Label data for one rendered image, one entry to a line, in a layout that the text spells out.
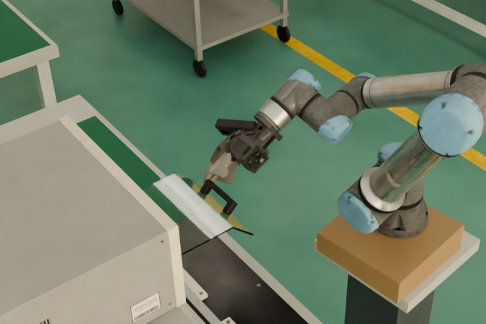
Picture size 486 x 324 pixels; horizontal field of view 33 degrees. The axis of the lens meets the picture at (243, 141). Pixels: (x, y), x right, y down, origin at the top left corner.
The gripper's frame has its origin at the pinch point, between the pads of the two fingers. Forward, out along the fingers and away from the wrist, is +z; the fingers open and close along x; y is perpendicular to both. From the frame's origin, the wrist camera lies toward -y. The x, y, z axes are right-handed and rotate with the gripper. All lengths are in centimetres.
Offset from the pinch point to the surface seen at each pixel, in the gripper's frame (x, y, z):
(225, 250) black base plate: 27.2, -1.0, 10.0
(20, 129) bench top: 19, -89, 28
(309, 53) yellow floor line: 177, -159, -94
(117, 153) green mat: 29, -58, 12
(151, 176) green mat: 30, -42, 10
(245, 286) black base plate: 25.4, 12.6, 12.9
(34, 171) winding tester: -43.6, 3.9, 23.0
